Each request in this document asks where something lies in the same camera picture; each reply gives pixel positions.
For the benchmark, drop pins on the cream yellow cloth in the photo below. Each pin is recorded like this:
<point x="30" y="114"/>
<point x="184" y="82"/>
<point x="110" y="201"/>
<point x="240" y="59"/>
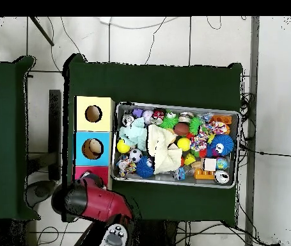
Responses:
<point x="160" y="148"/>

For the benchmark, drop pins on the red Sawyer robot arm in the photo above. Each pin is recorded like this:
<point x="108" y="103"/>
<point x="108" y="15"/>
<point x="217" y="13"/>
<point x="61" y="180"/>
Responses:
<point x="99" y="202"/>

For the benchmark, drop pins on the shallow clear mesh bin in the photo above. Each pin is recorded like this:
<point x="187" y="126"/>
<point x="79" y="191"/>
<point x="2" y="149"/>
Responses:
<point x="119" y="109"/>

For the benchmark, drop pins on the wooden three-hole box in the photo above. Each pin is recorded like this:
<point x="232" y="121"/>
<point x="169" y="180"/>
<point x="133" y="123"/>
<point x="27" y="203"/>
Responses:
<point x="83" y="123"/>

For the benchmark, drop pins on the mint green cloth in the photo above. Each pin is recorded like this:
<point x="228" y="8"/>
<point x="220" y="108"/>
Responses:
<point x="132" y="134"/>

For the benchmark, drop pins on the small baseball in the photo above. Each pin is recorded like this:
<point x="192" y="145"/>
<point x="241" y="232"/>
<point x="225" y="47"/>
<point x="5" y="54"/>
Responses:
<point x="147" y="115"/>

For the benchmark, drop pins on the small soccer ball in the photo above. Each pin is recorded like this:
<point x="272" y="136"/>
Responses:
<point x="135" y="155"/>

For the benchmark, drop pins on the yellow ball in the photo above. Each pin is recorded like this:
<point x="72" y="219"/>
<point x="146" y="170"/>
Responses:
<point x="122" y="146"/>

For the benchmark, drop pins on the green spiky ball with eye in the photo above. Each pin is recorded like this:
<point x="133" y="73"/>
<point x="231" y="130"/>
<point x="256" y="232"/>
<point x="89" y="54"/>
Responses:
<point x="169" y="121"/>

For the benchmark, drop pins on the blue spiky ball with eyes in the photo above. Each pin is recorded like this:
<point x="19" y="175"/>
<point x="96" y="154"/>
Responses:
<point x="142" y="167"/>
<point x="224" y="142"/>

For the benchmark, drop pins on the brown toy football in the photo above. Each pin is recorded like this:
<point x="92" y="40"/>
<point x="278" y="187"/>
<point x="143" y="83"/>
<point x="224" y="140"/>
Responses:
<point x="181" y="129"/>

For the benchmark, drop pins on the dark green tablecloth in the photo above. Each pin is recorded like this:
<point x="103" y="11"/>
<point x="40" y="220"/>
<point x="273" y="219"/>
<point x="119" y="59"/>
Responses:
<point x="147" y="84"/>

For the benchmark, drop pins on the silver drink can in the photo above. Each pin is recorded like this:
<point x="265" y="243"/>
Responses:
<point x="222" y="177"/>

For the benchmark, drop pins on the black upright panel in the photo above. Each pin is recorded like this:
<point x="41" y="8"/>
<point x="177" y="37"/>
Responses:
<point x="55" y="133"/>

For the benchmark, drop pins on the dark slanted rod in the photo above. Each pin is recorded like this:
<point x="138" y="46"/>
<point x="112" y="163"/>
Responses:
<point x="41" y="30"/>

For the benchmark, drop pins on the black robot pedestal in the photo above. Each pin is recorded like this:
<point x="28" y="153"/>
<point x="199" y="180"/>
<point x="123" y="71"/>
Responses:
<point x="155" y="234"/>

